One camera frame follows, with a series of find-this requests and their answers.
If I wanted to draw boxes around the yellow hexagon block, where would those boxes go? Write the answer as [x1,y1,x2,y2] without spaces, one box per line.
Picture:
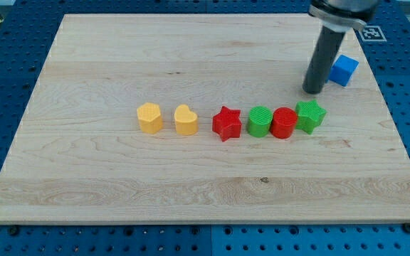
[137,102,163,134]

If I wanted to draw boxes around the wooden board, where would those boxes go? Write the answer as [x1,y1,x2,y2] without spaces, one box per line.
[0,14,410,225]

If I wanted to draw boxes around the blue cube block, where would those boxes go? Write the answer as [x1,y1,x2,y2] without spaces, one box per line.
[328,55,359,87]

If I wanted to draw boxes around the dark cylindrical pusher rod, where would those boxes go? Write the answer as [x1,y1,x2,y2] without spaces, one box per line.
[302,26,345,95]

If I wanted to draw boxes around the green cylinder block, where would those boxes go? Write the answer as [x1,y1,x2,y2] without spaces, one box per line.
[246,106,273,137]

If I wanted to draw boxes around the red star block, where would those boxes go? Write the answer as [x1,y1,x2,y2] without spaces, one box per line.
[212,106,242,142]

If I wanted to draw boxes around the green star block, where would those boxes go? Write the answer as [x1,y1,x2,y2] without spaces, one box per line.
[295,100,327,134]

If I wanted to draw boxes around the white fiducial marker tag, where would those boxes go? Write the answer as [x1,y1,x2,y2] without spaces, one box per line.
[359,26,387,42]

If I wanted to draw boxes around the yellow heart block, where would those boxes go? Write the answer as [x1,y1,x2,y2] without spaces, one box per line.
[174,105,199,136]

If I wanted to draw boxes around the red cylinder block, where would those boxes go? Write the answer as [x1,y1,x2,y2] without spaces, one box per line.
[270,107,298,139]

